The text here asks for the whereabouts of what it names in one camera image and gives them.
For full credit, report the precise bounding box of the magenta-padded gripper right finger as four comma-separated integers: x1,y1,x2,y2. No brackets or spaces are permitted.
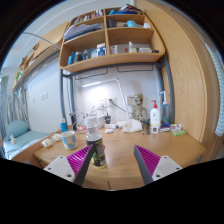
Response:
133,144,184,186

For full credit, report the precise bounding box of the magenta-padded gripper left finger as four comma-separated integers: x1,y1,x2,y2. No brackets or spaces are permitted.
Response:
43,142,98,188

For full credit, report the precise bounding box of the clear bottle with dark label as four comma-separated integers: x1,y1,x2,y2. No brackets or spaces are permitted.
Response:
83,115,108,170

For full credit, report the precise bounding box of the wrapped bread roll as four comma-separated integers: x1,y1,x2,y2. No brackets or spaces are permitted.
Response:
41,138,54,149
51,132,63,142

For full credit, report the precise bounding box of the cream mug with blue map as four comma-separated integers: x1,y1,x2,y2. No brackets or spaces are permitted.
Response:
60,130,79,150

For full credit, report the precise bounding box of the small green box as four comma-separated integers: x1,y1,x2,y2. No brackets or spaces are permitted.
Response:
172,129,188,137

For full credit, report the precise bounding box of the small white display device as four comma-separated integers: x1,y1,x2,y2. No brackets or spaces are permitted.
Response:
150,124,160,135

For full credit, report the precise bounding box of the teal bed mattress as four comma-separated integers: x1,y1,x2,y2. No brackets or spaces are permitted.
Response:
1,129,51,158

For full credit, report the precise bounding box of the blue and white tube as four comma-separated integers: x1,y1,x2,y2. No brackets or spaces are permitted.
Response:
59,117,69,133

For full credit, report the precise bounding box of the black electric shaver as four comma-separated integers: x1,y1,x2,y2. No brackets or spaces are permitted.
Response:
69,112,78,131

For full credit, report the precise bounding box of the white pump bottle red top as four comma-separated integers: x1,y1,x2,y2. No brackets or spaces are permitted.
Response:
149,99,161,128

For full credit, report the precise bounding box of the white crumpled bag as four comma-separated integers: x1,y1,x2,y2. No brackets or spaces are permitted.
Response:
122,118,144,134

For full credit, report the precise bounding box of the blue spray bottle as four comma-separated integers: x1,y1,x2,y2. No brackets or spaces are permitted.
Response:
159,90,171,126

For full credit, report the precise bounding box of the teal pillow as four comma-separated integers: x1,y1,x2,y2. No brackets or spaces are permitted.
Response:
5,119,30,138

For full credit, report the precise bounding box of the brown tree figurine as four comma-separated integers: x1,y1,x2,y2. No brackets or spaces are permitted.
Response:
132,93,150,125

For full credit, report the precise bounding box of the white power strip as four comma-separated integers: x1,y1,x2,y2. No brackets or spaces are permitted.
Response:
103,123,120,130

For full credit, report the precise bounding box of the grey curtain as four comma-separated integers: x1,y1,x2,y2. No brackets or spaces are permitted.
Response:
0,87,32,134

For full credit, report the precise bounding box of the white desk lamp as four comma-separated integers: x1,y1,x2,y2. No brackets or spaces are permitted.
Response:
81,78,129,124

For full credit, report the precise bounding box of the wooden shelf unit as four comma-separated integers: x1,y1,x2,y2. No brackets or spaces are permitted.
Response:
58,3,166,74

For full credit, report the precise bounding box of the wooden bunk board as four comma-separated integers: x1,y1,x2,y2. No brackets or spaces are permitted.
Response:
13,21,69,91

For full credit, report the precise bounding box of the grey metal bunk frame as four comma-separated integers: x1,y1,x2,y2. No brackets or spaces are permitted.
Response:
59,53,176,128

